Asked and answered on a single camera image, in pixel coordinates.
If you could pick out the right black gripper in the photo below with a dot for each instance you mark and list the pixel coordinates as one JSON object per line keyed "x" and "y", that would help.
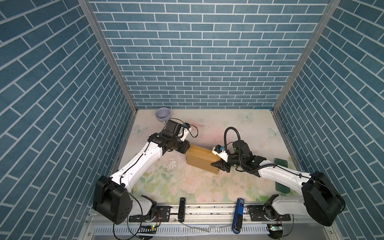
{"x": 223, "y": 165}

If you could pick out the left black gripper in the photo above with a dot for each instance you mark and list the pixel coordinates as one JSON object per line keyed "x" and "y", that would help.
{"x": 184, "y": 147}

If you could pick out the brown cardboard paper box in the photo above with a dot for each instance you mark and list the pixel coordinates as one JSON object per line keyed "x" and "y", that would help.
{"x": 202, "y": 158}

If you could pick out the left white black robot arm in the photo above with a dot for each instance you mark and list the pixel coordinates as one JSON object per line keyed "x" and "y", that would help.
{"x": 113, "y": 195}

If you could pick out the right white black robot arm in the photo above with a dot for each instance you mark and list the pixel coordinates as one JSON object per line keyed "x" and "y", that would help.
{"x": 317, "y": 196}

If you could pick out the lavender ceramic cup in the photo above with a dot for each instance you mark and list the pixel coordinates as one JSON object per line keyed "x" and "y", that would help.
{"x": 163, "y": 115}

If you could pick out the dark green phone case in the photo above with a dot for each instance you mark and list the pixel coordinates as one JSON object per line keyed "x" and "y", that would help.
{"x": 279, "y": 187}

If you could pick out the blue black stapler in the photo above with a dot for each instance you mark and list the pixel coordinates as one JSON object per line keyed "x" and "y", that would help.
{"x": 238, "y": 216}

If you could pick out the black marker pen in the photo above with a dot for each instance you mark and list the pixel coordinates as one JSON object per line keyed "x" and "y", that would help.
{"x": 182, "y": 210}

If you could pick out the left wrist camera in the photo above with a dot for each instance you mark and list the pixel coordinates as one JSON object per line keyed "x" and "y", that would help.
{"x": 186, "y": 130}

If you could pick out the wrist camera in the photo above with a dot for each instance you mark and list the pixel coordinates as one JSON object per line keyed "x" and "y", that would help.
{"x": 220, "y": 151}
{"x": 186, "y": 130}

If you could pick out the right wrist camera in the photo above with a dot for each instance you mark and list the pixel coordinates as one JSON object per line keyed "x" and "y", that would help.
{"x": 220, "y": 151}

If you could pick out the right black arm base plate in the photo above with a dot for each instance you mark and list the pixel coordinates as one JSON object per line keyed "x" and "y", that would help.
{"x": 255, "y": 213}

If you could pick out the aluminium front rail frame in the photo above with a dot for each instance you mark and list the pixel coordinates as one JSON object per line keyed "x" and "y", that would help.
{"x": 208, "y": 222}

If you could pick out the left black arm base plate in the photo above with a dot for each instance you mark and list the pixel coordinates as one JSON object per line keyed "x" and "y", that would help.
{"x": 161, "y": 211}

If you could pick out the left aluminium corner post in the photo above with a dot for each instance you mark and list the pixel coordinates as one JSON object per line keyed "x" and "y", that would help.
{"x": 95, "y": 26}

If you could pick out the aluminium corner post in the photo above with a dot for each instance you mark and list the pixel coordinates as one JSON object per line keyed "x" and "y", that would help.
{"x": 95, "y": 26}
{"x": 318, "y": 30}

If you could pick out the right aluminium corner post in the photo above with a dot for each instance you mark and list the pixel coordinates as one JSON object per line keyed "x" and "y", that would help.
{"x": 318, "y": 30}

